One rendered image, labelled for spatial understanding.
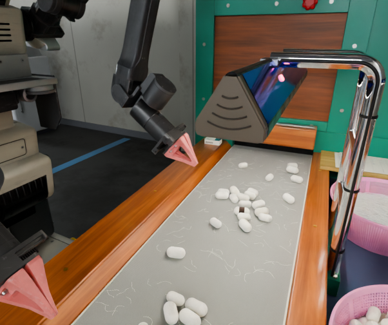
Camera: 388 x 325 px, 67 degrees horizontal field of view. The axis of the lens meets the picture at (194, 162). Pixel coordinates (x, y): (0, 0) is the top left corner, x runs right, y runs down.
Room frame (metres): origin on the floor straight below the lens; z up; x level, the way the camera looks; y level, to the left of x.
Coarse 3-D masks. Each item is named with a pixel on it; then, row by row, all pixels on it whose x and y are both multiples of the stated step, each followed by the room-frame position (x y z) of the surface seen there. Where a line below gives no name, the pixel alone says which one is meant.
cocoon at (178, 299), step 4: (168, 292) 0.37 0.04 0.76; (172, 292) 0.36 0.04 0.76; (176, 292) 0.37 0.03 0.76; (168, 296) 0.36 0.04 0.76; (172, 296) 0.36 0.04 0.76; (176, 296) 0.36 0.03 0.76; (180, 296) 0.36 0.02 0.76; (168, 300) 0.35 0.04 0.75; (172, 300) 0.35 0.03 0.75; (176, 300) 0.35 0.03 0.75; (180, 300) 0.35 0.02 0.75; (184, 300) 0.35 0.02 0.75; (176, 304) 0.35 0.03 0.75; (180, 304) 0.35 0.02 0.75
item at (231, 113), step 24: (240, 72) 0.32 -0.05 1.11; (264, 72) 0.41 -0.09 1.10; (288, 72) 0.57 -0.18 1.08; (216, 96) 0.32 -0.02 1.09; (240, 96) 0.31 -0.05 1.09; (264, 96) 0.35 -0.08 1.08; (288, 96) 0.47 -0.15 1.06; (216, 120) 0.32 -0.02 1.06; (240, 120) 0.30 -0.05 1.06; (264, 120) 0.30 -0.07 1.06
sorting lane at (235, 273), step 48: (192, 192) 0.73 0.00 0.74; (240, 192) 0.73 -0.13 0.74; (288, 192) 0.73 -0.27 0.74; (192, 240) 0.52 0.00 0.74; (240, 240) 0.52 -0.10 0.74; (288, 240) 0.52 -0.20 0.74; (144, 288) 0.39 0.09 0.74; (192, 288) 0.39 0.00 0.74; (240, 288) 0.39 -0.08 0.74; (288, 288) 0.39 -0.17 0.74
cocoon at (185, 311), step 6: (180, 312) 0.33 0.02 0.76; (186, 312) 0.32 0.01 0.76; (192, 312) 0.32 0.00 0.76; (180, 318) 0.32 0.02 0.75; (186, 318) 0.31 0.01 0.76; (192, 318) 0.31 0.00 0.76; (198, 318) 0.31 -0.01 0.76; (186, 324) 0.31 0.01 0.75; (192, 324) 0.31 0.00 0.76; (198, 324) 0.31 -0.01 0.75
